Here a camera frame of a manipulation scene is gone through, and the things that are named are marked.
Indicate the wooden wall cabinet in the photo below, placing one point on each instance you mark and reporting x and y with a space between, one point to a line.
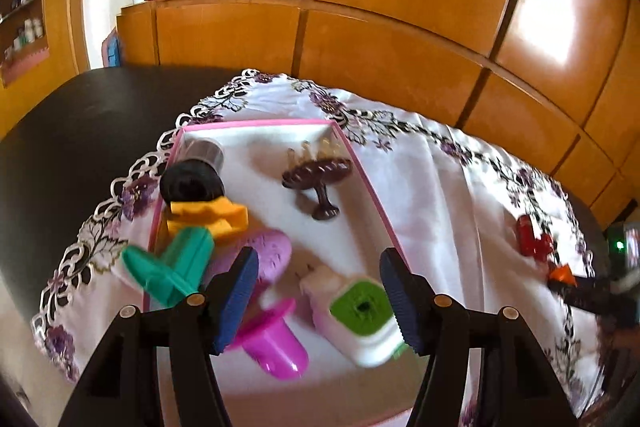
555 82

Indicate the pink shallow tray box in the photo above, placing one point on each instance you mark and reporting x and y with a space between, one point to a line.
290 243

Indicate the magenta plastic cup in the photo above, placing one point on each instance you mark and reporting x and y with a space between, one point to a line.
268 340

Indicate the wooden door with shelves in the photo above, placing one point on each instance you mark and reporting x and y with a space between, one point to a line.
43 44

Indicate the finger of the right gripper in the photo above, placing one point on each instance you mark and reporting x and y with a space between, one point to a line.
588 294

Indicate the green white square container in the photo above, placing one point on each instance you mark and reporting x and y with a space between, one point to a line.
354 314

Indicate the orange plastic piece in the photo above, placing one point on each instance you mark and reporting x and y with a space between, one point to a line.
225 220

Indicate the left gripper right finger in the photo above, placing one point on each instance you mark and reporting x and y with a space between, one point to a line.
518 386

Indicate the brown studded round brush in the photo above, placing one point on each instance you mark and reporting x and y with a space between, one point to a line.
316 170

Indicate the white floral embroidered tablecloth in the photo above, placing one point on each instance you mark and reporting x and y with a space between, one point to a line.
452 202

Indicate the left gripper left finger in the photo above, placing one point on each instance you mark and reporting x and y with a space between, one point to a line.
119 386

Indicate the black cylindrical cap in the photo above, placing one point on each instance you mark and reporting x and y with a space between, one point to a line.
194 176

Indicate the green plastic funnel cup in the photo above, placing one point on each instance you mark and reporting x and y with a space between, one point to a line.
178 272

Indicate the small orange block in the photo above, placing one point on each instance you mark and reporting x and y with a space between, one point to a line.
562 274

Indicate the red lipstick tube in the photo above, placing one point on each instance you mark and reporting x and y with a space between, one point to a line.
531 245

